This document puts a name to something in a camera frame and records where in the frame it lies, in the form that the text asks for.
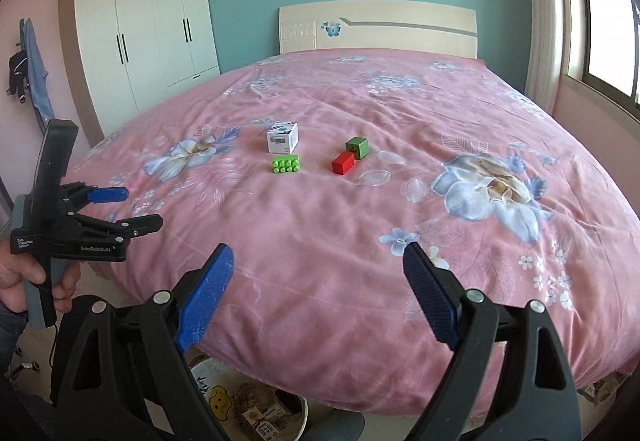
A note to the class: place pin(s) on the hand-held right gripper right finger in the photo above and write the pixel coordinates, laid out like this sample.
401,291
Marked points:
432,301

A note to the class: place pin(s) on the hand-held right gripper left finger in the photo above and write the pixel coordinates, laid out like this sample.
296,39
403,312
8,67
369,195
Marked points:
205,301

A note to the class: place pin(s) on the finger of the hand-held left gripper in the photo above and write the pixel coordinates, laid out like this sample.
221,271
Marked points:
145,223
107,195

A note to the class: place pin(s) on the white paper bin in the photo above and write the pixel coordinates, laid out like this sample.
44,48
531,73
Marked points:
225,401

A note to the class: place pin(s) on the person's left hand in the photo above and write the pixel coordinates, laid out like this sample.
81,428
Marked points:
12,281

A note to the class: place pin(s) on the pink floral blanket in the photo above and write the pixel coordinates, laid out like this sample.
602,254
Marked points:
325,246

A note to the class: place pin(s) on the printed paper wrapper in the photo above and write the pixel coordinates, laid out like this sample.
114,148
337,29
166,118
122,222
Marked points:
257,416

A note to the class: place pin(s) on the small metal parts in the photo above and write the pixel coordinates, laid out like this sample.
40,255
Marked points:
25,365

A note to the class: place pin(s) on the blue hanging garment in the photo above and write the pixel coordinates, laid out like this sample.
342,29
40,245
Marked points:
35,66

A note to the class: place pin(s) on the green toy brick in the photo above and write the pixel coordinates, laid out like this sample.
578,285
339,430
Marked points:
286,165

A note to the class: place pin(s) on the black hanging garment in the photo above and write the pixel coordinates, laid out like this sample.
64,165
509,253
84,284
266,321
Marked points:
17,71

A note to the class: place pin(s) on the grey slipper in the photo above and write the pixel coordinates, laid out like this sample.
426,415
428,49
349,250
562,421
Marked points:
335,428

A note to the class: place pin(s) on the small white box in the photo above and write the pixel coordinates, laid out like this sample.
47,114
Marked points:
282,138

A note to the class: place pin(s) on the red wooden block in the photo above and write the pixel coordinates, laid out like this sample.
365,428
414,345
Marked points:
342,164

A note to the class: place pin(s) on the green wooden block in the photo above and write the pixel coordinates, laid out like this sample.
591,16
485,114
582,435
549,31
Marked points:
358,148

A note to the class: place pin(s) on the white wardrobe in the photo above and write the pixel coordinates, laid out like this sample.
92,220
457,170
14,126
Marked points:
140,21

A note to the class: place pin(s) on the floral bed skirt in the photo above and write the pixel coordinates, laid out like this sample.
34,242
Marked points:
600,391

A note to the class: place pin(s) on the cream bed headboard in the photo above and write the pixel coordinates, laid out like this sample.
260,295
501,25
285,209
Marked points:
400,36

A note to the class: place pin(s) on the window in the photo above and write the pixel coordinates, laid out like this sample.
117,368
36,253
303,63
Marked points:
605,21

